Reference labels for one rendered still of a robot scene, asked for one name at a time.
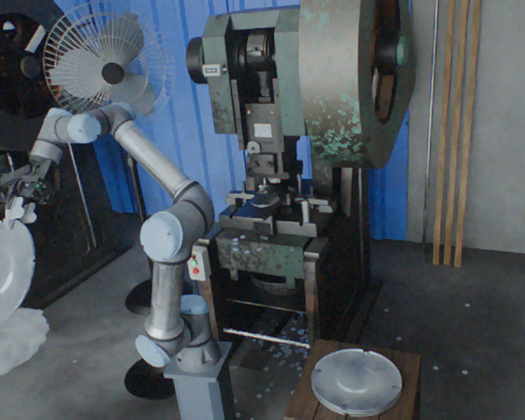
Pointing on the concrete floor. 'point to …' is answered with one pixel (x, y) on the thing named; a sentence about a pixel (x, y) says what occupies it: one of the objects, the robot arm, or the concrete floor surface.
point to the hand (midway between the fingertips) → (10, 226)
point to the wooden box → (296, 409)
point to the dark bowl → (148, 381)
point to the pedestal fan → (122, 33)
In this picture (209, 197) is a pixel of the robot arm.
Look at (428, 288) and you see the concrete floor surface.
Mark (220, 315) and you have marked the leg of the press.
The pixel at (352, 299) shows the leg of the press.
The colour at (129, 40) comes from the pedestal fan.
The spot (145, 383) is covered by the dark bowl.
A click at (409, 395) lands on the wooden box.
